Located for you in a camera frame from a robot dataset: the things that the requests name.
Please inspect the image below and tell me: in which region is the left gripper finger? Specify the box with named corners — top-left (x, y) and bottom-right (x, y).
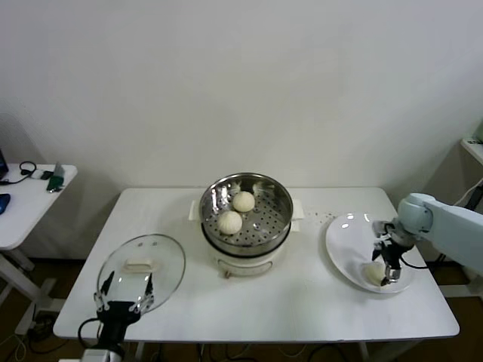
top-left (131, 273), bottom-right (156, 313)
top-left (94, 269), bottom-right (116, 312)

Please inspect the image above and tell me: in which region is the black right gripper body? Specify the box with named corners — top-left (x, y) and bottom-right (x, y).
top-left (377, 241), bottom-right (401, 271)

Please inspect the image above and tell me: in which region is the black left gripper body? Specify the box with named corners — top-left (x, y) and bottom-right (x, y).
top-left (97, 299), bottom-right (140, 351)

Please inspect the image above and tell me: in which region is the white steamed baozi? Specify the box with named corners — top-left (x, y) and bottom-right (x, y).
top-left (232, 190), bottom-right (256, 213)
top-left (361, 263), bottom-right (386, 287)
top-left (217, 210), bottom-right (243, 235)

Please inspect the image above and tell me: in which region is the glass lid with cream handle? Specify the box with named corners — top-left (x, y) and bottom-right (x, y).
top-left (97, 233), bottom-right (187, 314)

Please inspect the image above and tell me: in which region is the perforated steel steamer basket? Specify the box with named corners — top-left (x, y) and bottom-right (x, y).
top-left (198, 172), bottom-right (294, 258)

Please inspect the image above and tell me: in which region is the white round plate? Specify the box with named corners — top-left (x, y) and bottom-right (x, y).
top-left (325, 213), bottom-right (420, 295)

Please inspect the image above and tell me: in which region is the floor power strip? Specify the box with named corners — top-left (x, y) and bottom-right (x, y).
top-left (28, 309), bottom-right (60, 335)

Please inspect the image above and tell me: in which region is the white electric cooker pot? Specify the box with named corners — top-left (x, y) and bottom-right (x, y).
top-left (187, 198), bottom-right (305, 281)

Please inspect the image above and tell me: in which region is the white side table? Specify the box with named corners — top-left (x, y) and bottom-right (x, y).
top-left (0, 162), bottom-right (78, 336)

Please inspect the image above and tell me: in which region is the green and grey device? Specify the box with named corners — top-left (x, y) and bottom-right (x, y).
top-left (47, 161), bottom-right (67, 194)

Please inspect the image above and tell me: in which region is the dark laptop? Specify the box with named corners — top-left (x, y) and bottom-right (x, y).
top-left (0, 146), bottom-right (10, 181)

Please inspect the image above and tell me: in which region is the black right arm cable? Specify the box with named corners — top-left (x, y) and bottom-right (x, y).
top-left (399, 251), bottom-right (429, 270)

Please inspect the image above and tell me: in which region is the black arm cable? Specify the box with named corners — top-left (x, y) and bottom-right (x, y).
top-left (78, 318), bottom-right (103, 346)
top-left (399, 251), bottom-right (429, 270)

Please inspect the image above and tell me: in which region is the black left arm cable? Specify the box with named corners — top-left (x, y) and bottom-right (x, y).
top-left (78, 318), bottom-right (103, 346)

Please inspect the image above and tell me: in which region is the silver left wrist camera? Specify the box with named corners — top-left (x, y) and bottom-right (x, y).
top-left (81, 348), bottom-right (111, 362)

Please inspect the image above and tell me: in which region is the white wall cable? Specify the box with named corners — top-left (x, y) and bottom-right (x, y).
top-left (452, 184), bottom-right (478, 207)

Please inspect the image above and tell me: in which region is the white floor cable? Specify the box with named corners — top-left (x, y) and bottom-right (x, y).
top-left (13, 333), bottom-right (26, 362)

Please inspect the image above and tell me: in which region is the black looped cable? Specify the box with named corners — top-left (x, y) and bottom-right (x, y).
top-left (0, 161), bottom-right (38, 186)

